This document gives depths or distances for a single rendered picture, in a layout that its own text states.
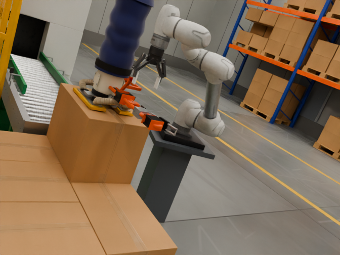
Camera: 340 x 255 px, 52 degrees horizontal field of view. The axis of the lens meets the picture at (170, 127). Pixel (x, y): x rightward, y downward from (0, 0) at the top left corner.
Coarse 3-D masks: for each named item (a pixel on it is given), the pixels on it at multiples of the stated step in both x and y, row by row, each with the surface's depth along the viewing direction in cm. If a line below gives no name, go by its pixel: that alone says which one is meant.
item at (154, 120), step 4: (144, 116) 170; (148, 116) 168; (152, 116) 170; (156, 116) 173; (144, 120) 171; (148, 120) 168; (152, 120) 164; (156, 120) 166; (160, 120) 168; (144, 124) 169; (148, 124) 168; (152, 124) 165; (148, 128) 165; (152, 128) 166
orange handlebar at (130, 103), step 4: (132, 84) 241; (136, 84) 239; (112, 88) 204; (116, 88) 208; (128, 88) 228; (132, 88) 229; (136, 88) 231; (140, 88) 233; (124, 100) 190; (128, 100) 188; (132, 100) 193; (128, 104) 186; (132, 104) 184; (136, 104) 186; (132, 108) 182; (156, 124) 165; (160, 124) 167; (156, 128) 165; (160, 128) 166
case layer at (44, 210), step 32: (0, 160) 191; (32, 160) 203; (0, 192) 165; (32, 192) 174; (64, 192) 184; (96, 192) 196; (128, 192) 208; (0, 224) 145; (32, 224) 152; (64, 224) 160; (96, 224) 168; (128, 224) 178
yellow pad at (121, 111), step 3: (114, 108) 214; (117, 108) 212; (120, 108) 212; (117, 111) 210; (120, 111) 209; (123, 111) 210; (126, 111) 213; (129, 111) 214; (123, 114) 210; (126, 114) 211; (129, 114) 212; (132, 114) 214
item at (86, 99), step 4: (76, 88) 223; (76, 92) 216; (80, 92) 215; (80, 96) 210; (84, 96) 210; (84, 100) 205; (88, 100) 204; (92, 100) 206; (88, 104) 200; (92, 104) 200; (100, 104) 205; (92, 108) 198; (96, 108) 199; (100, 108) 200; (104, 108) 202
